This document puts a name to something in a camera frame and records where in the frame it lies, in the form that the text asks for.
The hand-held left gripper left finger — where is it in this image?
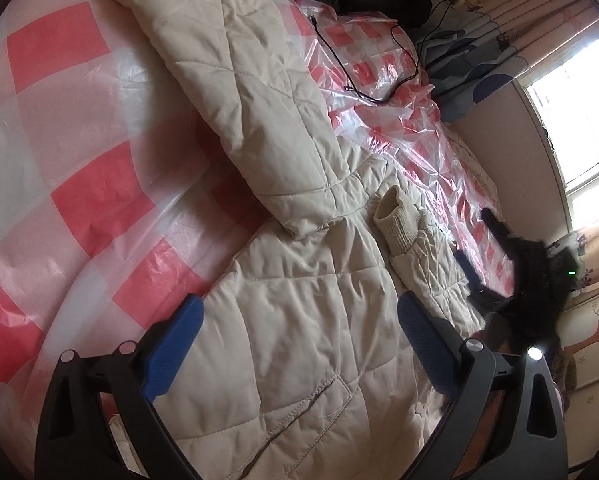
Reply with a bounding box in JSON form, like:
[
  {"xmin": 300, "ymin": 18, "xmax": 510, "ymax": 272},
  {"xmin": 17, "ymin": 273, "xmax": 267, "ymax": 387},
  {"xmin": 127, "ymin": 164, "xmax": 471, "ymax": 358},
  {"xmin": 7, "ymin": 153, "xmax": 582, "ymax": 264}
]
[{"xmin": 34, "ymin": 294, "xmax": 204, "ymax": 480}]

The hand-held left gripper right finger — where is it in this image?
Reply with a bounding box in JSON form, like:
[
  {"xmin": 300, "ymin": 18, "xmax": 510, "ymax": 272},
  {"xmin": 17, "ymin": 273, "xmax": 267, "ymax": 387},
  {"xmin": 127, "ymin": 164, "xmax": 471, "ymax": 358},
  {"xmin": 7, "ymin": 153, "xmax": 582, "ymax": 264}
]
[{"xmin": 398, "ymin": 291, "xmax": 566, "ymax": 480}]

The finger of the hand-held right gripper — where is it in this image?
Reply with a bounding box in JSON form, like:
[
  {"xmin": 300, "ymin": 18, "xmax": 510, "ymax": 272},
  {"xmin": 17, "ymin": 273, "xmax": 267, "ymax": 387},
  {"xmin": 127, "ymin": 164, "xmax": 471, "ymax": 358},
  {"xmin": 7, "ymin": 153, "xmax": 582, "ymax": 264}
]
[
  {"xmin": 481, "ymin": 207, "xmax": 526, "ymax": 282},
  {"xmin": 453, "ymin": 249, "xmax": 503, "ymax": 312}
]

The beige quilted coat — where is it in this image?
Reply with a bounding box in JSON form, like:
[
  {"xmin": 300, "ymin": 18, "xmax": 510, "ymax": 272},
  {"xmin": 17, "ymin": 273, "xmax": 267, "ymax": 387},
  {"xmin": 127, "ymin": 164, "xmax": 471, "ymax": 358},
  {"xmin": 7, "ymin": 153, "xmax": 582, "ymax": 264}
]
[{"xmin": 52, "ymin": 0, "xmax": 485, "ymax": 480}]

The window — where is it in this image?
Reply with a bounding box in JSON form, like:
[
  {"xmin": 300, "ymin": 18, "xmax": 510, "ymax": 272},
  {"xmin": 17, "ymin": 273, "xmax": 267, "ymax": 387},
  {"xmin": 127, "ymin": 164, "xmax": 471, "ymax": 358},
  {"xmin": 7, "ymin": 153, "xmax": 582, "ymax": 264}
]
[{"xmin": 524, "ymin": 30, "xmax": 599, "ymax": 196}]

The pink checkered plastic sheet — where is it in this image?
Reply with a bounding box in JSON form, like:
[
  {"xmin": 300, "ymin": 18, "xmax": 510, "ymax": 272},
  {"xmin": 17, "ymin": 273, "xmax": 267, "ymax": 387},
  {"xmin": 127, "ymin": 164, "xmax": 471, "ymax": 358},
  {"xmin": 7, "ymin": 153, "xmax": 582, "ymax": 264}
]
[{"xmin": 0, "ymin": 0, "xmax": 517, "ymax": 461}]

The black charger cable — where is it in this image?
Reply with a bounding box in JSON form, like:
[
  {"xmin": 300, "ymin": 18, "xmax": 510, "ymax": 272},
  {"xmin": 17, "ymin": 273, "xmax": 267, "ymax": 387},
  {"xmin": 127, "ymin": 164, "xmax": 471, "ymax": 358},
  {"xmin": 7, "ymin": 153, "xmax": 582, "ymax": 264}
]
[
  {"xmin": 309, "ymin": 16, "xmax": 419, "ymax": 107},
  {"xmin": 415, "ymin": 0, "xmax": 455, "ymax": 46}
]

